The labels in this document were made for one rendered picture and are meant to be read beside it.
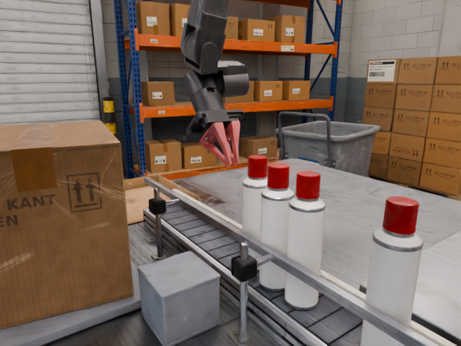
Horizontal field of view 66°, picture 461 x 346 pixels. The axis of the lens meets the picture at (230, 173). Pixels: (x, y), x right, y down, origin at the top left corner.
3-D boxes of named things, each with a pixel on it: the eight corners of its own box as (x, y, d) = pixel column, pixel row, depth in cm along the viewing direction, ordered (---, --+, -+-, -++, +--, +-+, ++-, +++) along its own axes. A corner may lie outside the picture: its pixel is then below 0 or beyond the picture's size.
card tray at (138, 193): (199, 208, 107) (199, 195, 106) (113, 228, 92) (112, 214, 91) (158, 184, 130) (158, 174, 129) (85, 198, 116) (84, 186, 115)
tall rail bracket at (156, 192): (187, 255, 79) (184, 185, 75) (156, 264, 75) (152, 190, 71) (180, 249, 82) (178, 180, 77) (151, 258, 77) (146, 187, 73)
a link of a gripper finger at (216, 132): (259, 153, 64) (241, 110, 67) (227, 158, 61) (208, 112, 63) (242, 170, 70) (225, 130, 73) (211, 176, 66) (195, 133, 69)
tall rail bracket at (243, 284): (278, 331, 55) (282, 235, 51) (241, 351, 51) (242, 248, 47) (265, 320, 58) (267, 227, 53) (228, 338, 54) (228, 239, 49)
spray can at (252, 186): (275, 266, 64) (279, 157, 59) (253, 275, 62) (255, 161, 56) (257, 255, 69) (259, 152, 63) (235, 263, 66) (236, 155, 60)
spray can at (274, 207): (296, 285, 59) (303, 166, 53) (273, 296, 56) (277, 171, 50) (275, 271, 63) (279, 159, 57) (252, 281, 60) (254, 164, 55)
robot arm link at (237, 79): (182, 33, 68) (201, 43, 62) (234, 31, 73) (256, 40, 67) (183, 93, 75) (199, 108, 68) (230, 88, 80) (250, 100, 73)
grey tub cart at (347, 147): (313, 196, 370) (320, 104, 345) (374, 211, 330) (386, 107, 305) (264, 221, 306) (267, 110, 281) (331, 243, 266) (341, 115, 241)
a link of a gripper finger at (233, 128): (254, 154, 64) (236, 111, 67) (221, 158, 60) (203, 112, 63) (237, 171, 69) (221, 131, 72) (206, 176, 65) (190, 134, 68)
